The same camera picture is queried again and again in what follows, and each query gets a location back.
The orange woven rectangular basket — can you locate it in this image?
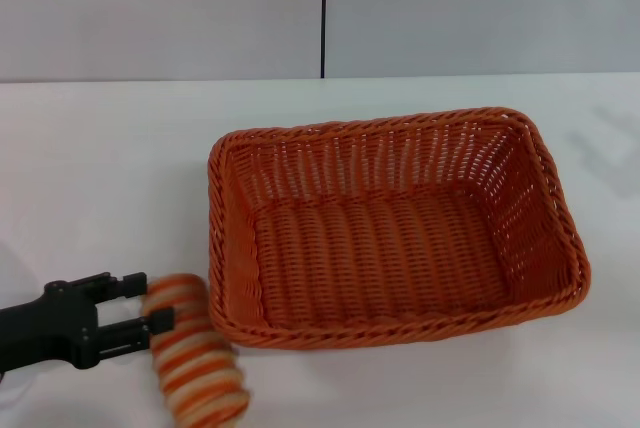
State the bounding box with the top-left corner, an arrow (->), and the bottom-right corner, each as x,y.
207,106 -> 594,352

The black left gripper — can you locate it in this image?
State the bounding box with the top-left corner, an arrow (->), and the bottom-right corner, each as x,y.
0,271 -> 176,378

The orange cream striped twisted roll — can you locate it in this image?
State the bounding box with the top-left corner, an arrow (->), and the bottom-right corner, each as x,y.
141,272 -> 252,428

